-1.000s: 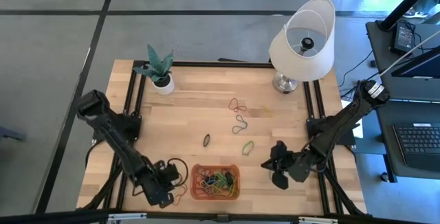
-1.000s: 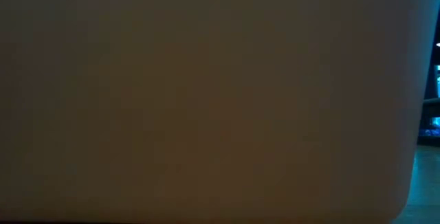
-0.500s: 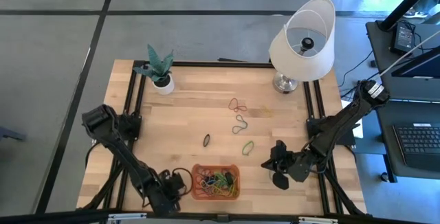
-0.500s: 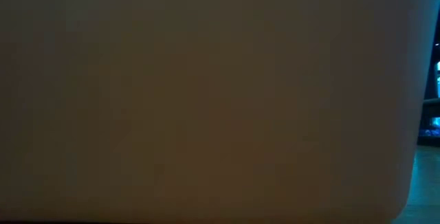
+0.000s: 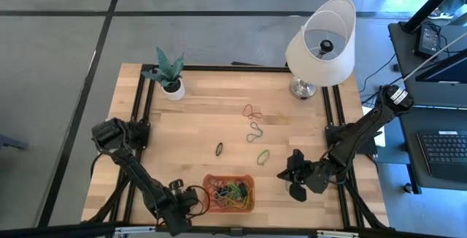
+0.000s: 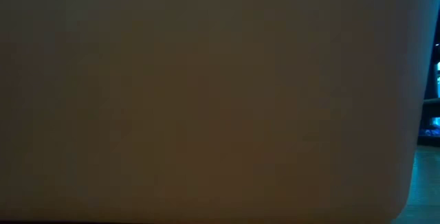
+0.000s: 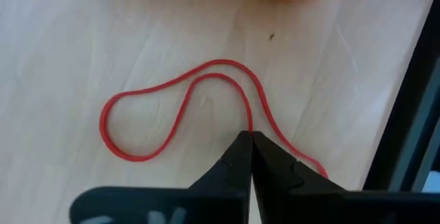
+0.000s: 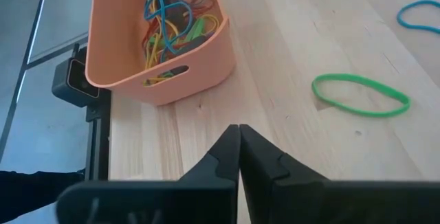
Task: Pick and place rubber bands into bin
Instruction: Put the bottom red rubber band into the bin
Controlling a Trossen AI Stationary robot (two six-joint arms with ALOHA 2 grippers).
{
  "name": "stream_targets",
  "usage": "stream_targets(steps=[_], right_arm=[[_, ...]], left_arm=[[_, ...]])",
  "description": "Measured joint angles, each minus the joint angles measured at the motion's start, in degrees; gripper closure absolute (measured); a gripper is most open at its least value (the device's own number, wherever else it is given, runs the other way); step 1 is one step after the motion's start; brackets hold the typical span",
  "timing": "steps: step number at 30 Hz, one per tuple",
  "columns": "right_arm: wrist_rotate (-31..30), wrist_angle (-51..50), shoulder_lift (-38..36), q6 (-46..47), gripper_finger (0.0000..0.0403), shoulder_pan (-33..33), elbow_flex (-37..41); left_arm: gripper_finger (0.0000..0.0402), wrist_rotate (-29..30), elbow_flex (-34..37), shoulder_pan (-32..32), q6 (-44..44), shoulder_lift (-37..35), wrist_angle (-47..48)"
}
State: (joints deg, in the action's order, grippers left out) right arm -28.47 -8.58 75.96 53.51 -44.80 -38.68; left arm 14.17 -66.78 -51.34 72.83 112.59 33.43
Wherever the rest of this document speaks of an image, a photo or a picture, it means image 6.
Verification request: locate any orange plastic bin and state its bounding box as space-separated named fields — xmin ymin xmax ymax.
xmin=0 ymin=0 xmax=440 ymax=223

